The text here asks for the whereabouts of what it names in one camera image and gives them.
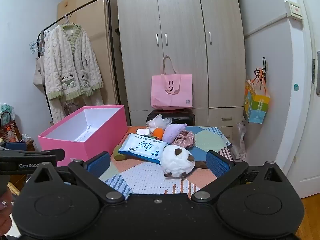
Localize metal door handle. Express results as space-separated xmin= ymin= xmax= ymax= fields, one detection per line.
xmin=311 ymin=51 xmax=320 ymax=95

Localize beige wooden cabinet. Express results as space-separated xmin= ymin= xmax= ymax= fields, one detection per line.
xmin=57 ymin=0 xmax=120 ymax=105

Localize black suitcase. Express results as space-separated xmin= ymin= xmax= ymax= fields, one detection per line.
xmin=147 ymin=108 xmax=195 ymax=127

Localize pink cardboard box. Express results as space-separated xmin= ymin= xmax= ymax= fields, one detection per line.
xmin=37 ymin=105 xmax=128 ymax=167

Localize blue wet wipes pack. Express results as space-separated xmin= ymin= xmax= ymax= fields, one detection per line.
xmin=118 ymin=133 xmax=168 ymax=165

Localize white plush toy brown ears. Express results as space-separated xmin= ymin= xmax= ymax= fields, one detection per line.
xmin=160 ymin=145 xmax=208 ymax=179

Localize person's left hand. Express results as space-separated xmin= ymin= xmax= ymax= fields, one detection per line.
xmin=0 ymin=187 xmax=13 ymax=233

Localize grey three-door wardrobe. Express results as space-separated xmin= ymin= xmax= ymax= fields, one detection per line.
xmin=114 ymin=0 xmax=247 ymax=143

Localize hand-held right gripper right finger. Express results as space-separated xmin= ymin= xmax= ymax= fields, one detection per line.
xmin=191 ymin=150 xmax=288 ymax=203

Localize white door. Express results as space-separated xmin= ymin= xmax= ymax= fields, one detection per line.
xmin=275 ymin=0 xmax=320 ymax=198

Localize black clothes rack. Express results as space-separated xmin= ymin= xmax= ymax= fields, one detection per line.
xmin=37 ymin=0 xmax=122 ymax=128

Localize beige canvas tote bag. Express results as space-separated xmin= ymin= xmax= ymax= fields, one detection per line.
xmin=33 ymin=55 xmax=46 ymax=93

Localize pink tote bag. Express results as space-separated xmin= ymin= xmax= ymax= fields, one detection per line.
xmin=151 ymin=55 xmax=193 ymax=110

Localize white wall box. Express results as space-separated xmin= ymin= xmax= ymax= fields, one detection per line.
xmin=285 ymin=0 xmax=304 ymax=20

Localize pink floral cloth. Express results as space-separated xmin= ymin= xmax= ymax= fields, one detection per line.
xmin=171 ymin=131 xmax=195 ymax=148

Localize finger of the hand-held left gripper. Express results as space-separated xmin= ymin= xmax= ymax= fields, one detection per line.
xmin=0 ymin=142 xmax=27 ymax=153
xmin=0 ymin=149 xmax=65 ymax=161

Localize blue wire hangers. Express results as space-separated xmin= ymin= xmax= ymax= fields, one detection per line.
xmin=29 ymin=29 xmax=49 ymax=55

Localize olive green plush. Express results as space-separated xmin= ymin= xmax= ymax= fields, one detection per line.
xmin=113 ymin=145 xmax=128 ymax=161

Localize woven basket bag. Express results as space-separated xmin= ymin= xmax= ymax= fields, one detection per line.
xmin=0 ymin=111 xmax=19 ymax=143

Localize white fluffy robe green trim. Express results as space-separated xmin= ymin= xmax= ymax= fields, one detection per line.
xmin=44 ymin=24 xmax=104 ymax=124

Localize white plastic bag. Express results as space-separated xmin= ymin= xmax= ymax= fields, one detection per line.
xmin=236 ymin=116 xmax=248 ymax=159

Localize colourful paper gift bag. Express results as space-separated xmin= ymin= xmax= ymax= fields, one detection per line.
xmin=244 ymin=67 xmax=270 ymax=124

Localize patchwork blanket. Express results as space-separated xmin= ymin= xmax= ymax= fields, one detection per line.
xmin=99 ymin=126 xmax=232 ymax=195

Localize purple plush toy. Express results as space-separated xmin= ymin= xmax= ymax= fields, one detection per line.
xmin=162 ymin=123 xmax=187 ymax=143

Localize orange drink bottle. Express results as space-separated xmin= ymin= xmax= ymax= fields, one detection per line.
xmin=6 ymin=127 xmax=17 ymax=142

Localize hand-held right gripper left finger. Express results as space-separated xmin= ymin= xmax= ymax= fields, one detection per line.
xmin=30 ymin=151 xmax=125 ymax=203

